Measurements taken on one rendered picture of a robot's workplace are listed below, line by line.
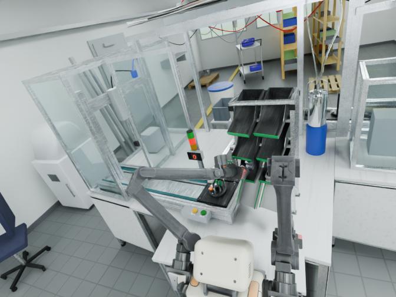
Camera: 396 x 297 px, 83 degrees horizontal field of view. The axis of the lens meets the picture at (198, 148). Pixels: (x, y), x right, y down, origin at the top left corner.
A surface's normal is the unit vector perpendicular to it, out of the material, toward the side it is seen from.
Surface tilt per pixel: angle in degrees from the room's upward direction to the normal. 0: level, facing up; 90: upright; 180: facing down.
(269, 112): 25
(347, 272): 0
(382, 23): 90
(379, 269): 0
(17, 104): 90
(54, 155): 71
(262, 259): 0
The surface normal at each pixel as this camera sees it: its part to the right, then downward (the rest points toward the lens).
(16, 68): 0.92, -0.01
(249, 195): -0.58, -0.22
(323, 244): -0.22, -0.84
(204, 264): -0.39, -0.16
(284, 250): -0.36, 0.40
